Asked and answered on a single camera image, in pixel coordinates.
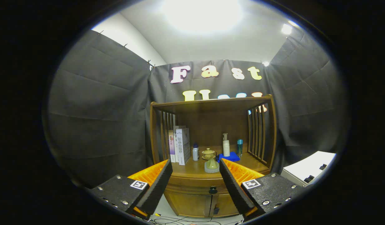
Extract purple spine book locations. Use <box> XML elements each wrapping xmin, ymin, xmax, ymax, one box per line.
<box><xmin>168</xmin><ymin>130</ymin><xmax>176</xmax><ymax>163</ymax></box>

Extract black floor cables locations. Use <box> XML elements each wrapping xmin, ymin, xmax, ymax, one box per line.
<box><xmin>148</xmin><ymin>214</ymin><xmax>243</xmax><ymax>225</ymax></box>

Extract white storage box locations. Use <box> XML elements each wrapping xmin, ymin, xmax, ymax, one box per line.
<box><xmin>280</xmin><ymin>151</ymin><xmax>336</xmax><ymax>187</ymax></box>

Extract brown wooden cabinet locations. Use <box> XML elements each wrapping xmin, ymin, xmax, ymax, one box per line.
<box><xmin>150</xmin><ymin>94</ymin><xmax>277</xmax><ymax>218</ymax></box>

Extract thin white book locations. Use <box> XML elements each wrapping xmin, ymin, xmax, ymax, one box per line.
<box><xmin>173</xmin><ymin>125</ymin><xmax>186</xmax><ymax>163</ymax></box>

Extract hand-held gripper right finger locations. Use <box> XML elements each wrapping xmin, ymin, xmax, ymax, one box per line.
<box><xmin>219</xmin><ymin>158</ymin><xmax>305</xmax><ymax>221</ymax></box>

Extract blue folded cloth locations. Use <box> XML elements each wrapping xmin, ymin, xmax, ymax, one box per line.
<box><xmin>217</xmin><ymin>152</ymin><xmax>240</xmax><ymax>163</ymax></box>

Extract yellow lidded teacup with saucer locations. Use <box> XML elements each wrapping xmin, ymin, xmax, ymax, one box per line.
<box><xmin>201</xmin><ymin>148</ymin><xmax>216</xmax><ymax>160</ymax></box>

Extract wooden cabinet door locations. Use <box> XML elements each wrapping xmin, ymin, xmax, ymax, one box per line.
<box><xmin>210</xmin><ymin>193</ymin><xmax>239</xmax><ymax>217</ymax></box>
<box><xmin>164</xmin><ymin>191</ymin><xmax>211</xmax><ymax>218</ymax></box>

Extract white pump bottle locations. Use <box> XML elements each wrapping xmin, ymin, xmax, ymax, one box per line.
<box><xmin>222</xmin><ymin>133</ymin><xmax>230</xmax><ymax>157</ymax></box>

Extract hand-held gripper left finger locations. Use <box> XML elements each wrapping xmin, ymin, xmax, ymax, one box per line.
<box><xmin>86</xmin><ymin>159</ymin><xmax>173</xmax><ymax>221</ymax></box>

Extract large ceiling light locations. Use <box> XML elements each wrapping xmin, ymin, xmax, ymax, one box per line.
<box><xmin>163</xmin><ymin>0</ymin><xmax>243</xmax><ymax>33</ymax></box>

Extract thick white patterned book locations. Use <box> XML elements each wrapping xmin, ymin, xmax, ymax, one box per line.
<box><xmin>176</xmin><ymin>127</ymin><xmax>191</xmax><ymax>166</ymax></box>

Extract wooden countertop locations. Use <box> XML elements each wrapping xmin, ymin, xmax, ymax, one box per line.
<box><xmin>167</xmin><ymin>145</ymin><xmax>271</xmax><ymax>180</ymax></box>

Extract black backdrop cloth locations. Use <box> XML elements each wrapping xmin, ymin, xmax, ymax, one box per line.
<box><xmin>46</xmin><ymin>27</ymin><xmax>349</xmax><ymax>188</ymax></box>

